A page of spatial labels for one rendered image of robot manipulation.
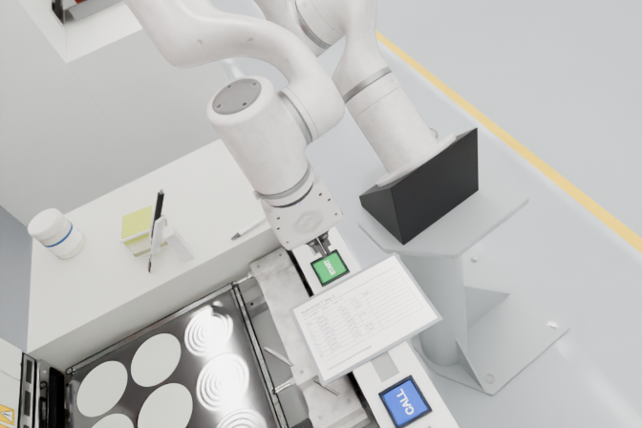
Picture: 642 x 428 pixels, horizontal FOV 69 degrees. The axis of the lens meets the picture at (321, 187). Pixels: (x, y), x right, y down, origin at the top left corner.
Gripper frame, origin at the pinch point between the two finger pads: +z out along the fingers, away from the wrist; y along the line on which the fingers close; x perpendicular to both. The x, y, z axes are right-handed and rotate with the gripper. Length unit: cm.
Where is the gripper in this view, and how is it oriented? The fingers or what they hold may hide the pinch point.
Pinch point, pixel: (320, 243)
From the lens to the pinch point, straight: 76.3
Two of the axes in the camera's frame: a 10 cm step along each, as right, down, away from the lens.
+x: -4.0, -6.1, 6.9
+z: 3.0, 6.2, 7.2
